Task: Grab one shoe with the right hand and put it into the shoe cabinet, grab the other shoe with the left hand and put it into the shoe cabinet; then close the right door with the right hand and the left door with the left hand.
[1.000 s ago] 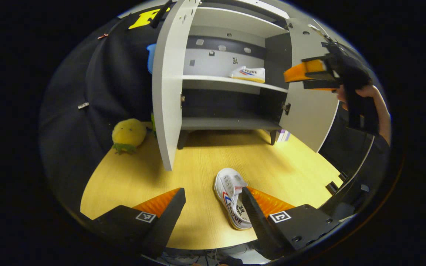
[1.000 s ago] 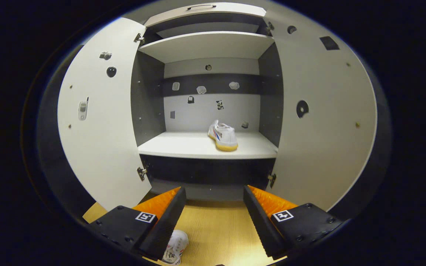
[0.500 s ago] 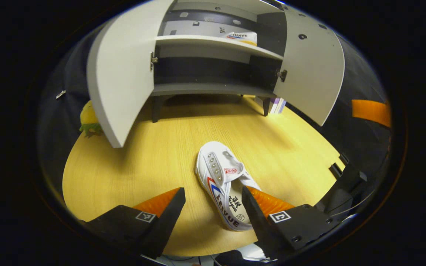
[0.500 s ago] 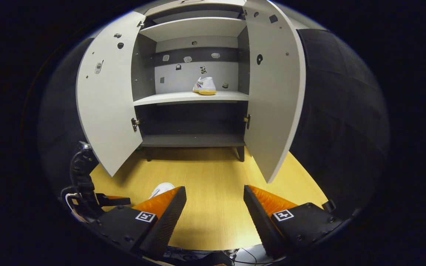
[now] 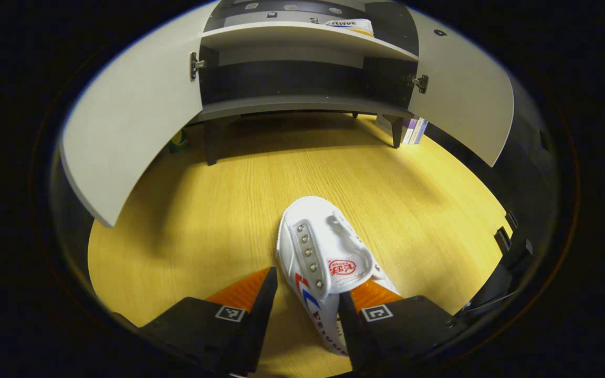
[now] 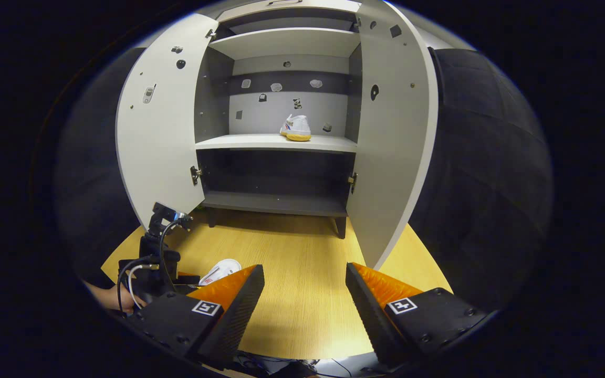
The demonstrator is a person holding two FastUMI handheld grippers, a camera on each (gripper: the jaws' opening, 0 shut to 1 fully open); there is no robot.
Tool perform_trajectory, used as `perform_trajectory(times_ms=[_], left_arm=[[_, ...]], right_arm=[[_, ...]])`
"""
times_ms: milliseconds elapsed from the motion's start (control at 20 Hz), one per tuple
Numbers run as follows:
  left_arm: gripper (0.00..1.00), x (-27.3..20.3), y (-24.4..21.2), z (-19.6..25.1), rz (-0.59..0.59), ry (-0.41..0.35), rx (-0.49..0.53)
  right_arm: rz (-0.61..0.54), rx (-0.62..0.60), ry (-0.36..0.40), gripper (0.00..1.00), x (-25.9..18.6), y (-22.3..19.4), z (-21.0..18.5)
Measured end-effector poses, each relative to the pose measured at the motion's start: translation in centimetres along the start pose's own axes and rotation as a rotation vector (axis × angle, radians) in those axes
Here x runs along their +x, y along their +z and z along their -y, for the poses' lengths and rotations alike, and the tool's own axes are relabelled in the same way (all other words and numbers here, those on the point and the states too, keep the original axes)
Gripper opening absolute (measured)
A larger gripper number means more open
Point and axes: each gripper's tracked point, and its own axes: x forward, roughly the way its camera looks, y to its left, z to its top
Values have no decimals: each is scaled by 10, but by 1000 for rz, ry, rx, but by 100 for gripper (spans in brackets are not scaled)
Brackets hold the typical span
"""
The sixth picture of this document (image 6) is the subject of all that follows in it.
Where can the white cabinet shelf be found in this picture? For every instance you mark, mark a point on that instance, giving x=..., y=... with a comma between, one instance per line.
x=287, y=42
x=250, y=142

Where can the white shoe cabinet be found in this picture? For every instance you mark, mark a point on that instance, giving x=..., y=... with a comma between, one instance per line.
x=276, y=144

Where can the white canvas shoe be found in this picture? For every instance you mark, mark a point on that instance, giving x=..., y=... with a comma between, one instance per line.
x=296, y=128
x=221, y=270

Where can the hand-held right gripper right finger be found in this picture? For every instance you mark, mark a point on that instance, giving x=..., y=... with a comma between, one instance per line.
x=368, y=315

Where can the grey cabinet bottom shelf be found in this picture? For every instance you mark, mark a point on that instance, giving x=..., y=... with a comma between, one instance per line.
x=276, y=203

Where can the white cabinet door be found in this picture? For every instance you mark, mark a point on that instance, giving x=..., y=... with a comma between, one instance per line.
x=392, y=157
x=160, y=136

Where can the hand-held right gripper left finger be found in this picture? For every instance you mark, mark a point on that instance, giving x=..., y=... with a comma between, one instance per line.
x=231, y=317

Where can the white cabinet drawer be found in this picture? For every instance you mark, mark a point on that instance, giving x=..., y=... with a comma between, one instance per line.
x=281, y=9

